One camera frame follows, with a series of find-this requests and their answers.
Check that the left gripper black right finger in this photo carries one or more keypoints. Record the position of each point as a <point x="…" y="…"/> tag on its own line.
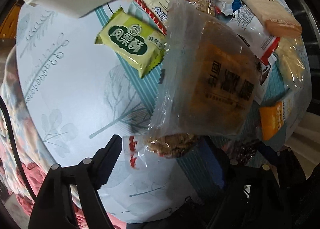
<point x="274" y="195"/>

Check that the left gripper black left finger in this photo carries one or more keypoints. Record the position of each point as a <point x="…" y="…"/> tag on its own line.
<point x="54" y="207"/>

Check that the orange white snack packet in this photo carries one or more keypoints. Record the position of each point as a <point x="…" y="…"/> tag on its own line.
<point x="273" y="117"/>

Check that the clear brown cake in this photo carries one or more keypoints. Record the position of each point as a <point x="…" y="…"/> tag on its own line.
<point x="210" y="77"/>

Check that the green pineapple cake packet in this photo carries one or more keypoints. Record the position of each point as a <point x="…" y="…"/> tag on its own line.
<point x="139" y="44"/>

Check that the floral blanket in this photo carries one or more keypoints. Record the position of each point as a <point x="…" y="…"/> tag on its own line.
<point x="47" y="130"/>

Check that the oat bar clear packet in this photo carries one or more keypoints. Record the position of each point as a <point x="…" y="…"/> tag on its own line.
<point x="142" y="151"/>

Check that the white blue snack bag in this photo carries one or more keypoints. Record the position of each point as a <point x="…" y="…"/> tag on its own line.
<point x="241" y="19"/>

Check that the leaf patterned tablecloth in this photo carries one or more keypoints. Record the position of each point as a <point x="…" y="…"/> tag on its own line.
<point x="54" y="49"/>

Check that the clear packet of crackers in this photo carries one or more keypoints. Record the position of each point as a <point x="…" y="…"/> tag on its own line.
<point x="289" y="62"/>

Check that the beige biscuit packet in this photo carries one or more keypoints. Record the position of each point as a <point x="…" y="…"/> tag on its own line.
<point x="275" y="18"/>

